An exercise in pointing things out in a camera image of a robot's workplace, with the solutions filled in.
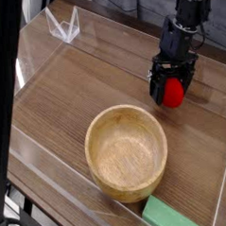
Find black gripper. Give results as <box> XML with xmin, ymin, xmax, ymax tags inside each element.
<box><xmin>149</xmin><ymin>52</ymin><xmax>199</xmax><ymax>106</ymax></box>

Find red felt fruit green leaf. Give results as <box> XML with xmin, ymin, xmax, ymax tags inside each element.
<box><xmin>163</xmin><ymin>78</ymin><xmax>184</xmax><ymax>109</ymax></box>

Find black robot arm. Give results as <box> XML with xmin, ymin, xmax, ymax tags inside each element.
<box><xmin>148</xmin><ymin>0</ymin><xmax>211</xmax><ymax>108</ymax></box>

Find wooden bowl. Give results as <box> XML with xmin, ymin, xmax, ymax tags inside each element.
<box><xmin>84</xmin><ymin>104</ymin><xmax>168</xmax><ymax>203</ymax></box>

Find clear acrylic tray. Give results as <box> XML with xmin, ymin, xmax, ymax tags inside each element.
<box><xmin>8</xmin><ymin>5</ymin><xmax>226</xmax><ymax>226</ymax></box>

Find green block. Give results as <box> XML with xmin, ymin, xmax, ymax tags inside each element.
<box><xmin>142</xmin><ymin>195</ymin><xmax>199</xmax><ymax>226</ymax></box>

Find black vertical pole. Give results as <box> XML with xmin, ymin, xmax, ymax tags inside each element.
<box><xmin>0</xmin><ymin>0</ymin><xmax>22</xmax><ymax>222</ymax></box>

